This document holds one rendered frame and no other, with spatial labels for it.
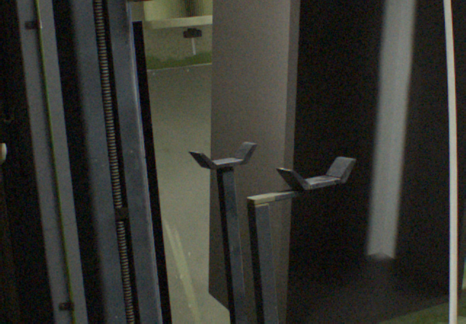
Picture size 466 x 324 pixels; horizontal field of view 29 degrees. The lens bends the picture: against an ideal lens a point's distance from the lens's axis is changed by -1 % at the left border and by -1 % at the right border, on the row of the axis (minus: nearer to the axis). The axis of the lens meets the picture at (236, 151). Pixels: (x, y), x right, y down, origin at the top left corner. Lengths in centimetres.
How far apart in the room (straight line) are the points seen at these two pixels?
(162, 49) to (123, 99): 262
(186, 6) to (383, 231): 103
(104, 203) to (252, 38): 128
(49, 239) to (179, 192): 189
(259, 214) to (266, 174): 126
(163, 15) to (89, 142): 232
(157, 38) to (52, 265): 216
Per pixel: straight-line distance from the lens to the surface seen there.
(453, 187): 214
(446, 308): 362
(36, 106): 138
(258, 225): 88
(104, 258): 90
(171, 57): 352
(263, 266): 89
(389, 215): 277
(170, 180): 328
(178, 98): 347
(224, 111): 227
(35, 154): 138
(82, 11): 87
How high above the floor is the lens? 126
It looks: 8 degrees down
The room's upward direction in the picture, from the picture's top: 5 degrees counter-clockwise
